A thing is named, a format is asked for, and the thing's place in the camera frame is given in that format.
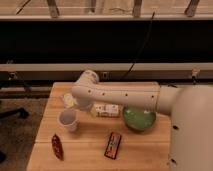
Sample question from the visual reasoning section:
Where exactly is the black office chair base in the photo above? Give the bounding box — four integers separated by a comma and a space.
0, 107, 30, 164

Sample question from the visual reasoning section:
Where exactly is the dark red snack packet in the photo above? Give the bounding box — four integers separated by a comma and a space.
51, 134, 64, 161

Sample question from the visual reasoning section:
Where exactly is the green ceramic bowl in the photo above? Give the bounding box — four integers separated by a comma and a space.
123, 106, 156, 132

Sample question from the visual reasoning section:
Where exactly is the white labelled bottle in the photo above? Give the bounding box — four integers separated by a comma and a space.
91, 104, 119, 117

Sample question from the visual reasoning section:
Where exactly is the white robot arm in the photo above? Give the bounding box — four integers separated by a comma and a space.
71, 70, 213, 171

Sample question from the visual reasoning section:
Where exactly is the black hanging cable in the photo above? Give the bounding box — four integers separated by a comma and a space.
119, 11, 156, 82

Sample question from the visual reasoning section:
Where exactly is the crumpled white paper ball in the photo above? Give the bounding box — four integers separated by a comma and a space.
62, 93, 74, 108

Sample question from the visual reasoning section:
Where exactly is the red chocolate bar wrapper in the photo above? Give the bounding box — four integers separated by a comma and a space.
104, 132, 122, 160

